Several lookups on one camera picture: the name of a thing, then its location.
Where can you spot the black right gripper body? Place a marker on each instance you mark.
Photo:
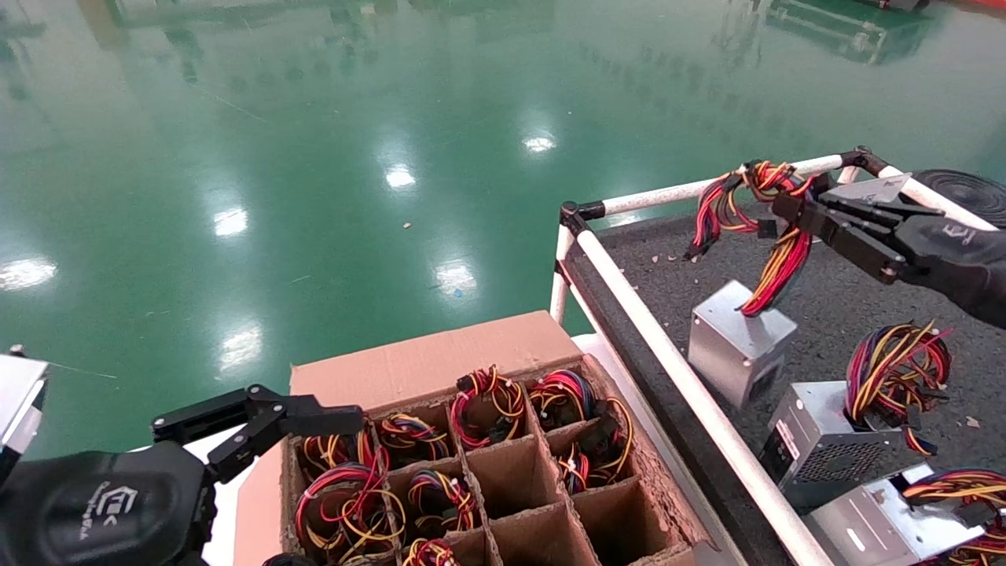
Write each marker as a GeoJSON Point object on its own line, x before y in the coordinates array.
{"type": "Point", "coordinates": [959, 259]}

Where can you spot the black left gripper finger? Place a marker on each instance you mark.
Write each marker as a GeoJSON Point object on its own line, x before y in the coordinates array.
{"type": "Point", "coordinates": [314, 417]}
{"type": "Point", "coordinates": [288, 560]}

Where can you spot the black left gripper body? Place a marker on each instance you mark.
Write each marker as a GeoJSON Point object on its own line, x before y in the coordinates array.
{"type": "Point", "coordinates": [102, 511]}

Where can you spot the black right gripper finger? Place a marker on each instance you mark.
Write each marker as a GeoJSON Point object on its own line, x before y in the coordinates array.
{"type": "Point", "coordinates": [849, 240]}
{"type": "Point", "coordinates": [872, 208]}

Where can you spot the cardboard box with dividers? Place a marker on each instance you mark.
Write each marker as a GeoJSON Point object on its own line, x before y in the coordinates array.
{"type": "Point", "coordinates": [440, 354]}

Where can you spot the clear acrylic sign holder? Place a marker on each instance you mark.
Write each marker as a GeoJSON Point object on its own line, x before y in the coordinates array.
{"type": "Point", "coordinates": [884, 189]}

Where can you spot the black round disc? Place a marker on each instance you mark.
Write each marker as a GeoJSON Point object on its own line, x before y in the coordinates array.
{"type": "Point", "coordinates": [971, 189]}

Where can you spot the dark grey table mat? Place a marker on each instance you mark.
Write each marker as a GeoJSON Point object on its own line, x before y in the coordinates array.
{"type": "Point", "coordinates": [656, 271]}

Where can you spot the grey mesh-sided power supply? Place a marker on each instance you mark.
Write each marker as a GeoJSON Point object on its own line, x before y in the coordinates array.
{"type": "Point", "coordinates": [825, 448]}

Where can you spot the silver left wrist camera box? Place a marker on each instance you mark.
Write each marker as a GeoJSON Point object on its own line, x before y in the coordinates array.
{"type": "Point", "coordinates": [20, 401]}

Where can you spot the white pipe table frame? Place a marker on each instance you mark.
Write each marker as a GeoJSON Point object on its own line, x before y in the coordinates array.
{"type": "Point", "coordinates": [621, 284]}

